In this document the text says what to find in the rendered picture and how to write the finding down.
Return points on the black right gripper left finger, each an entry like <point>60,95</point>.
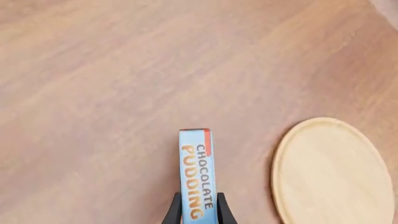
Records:
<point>175,213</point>

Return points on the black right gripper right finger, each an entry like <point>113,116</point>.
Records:
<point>226,213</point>

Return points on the blue chocolate pudding box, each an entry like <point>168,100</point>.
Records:
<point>196,177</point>

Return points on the pale wooden round plate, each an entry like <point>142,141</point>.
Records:
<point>332,177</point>

